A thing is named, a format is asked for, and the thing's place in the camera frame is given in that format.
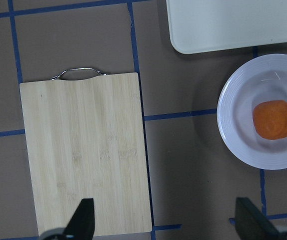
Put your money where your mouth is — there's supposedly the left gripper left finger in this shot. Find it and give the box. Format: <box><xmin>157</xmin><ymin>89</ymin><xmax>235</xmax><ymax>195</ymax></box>
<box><xmin>63</xmin><ymin>198</ymin><xmax>95</xmax><ymax>240</ymax></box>

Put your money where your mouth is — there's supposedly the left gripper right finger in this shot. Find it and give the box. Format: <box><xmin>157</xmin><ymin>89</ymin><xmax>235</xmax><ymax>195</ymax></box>
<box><xmin>234</xmin><ymin>197</ymin><xmax>280</xmax><ymax>240</ymax></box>

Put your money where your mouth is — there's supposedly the orange fruit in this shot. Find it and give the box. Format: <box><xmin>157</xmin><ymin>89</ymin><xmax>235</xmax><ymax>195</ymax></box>
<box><xmin>252</xmin><ymin>100</ymin><xmax>287</xmax><ymax>140</ymax></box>

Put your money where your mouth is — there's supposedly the white round plate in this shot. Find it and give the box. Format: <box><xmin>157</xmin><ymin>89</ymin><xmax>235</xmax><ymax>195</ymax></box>
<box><xmin>217</xmin><ymin>54</ymin><xmax>287</xmax><ymax>170</ymax></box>

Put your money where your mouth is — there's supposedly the cream bear tray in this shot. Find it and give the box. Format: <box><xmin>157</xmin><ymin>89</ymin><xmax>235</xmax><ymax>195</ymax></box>
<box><xmin>166</xmin><ymin>0</ymin><xmax>287</xmax><ymax>55</ymax></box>

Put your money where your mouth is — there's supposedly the wooden cutting board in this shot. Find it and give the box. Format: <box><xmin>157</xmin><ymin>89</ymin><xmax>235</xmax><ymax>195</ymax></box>
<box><xmin>19</xmin><ymin>72</ymin><xmax>152</xmax><ymax>236</ymax></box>

